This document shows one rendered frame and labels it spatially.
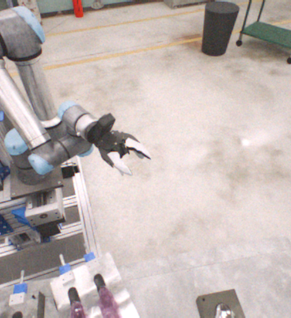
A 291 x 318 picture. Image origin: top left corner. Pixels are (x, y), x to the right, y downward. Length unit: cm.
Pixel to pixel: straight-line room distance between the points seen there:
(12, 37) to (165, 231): 174
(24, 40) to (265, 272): 128
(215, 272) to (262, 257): 24
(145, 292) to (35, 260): 101
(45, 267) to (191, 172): 150
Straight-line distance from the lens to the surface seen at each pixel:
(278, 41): 468
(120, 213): 231
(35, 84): 105
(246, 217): 243
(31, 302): 120
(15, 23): 96
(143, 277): 124
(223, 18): 426
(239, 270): 131
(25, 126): 89
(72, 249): 199
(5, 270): 209
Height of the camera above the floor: 198
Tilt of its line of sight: 49 degrees down
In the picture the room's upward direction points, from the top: straight up
